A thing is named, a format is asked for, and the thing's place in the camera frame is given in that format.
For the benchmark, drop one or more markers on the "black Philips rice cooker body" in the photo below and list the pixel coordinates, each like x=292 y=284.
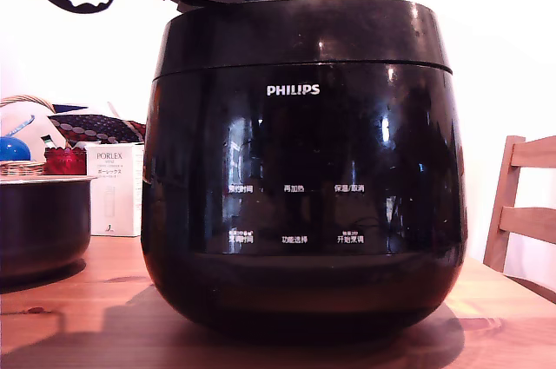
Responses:
x=304 y=147

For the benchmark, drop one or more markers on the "dark dotted patterned cloth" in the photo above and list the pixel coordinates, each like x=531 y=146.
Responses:
x=99 y=126

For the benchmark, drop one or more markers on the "red glass candle holder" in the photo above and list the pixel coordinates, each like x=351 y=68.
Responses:
x=64 y=162

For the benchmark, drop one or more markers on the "white Porlex box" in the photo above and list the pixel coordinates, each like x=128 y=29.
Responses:
x=114 y=195

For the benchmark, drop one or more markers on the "wicker basket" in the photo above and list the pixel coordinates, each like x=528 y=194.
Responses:
x=21 y=168

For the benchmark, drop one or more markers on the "wooden chair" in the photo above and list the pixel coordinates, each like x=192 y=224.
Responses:
x=517 y=217

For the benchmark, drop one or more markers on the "dark metal inner pot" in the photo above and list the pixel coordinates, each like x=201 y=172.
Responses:
x=43 y=221

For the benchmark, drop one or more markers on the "white bag with blue print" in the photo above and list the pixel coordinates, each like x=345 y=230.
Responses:
x=25 y=121

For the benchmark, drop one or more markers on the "black rice cooker lid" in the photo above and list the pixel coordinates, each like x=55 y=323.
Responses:
x=304 y=34

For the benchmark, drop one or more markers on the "blue ball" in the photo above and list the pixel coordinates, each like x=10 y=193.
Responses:
x=12 y=149

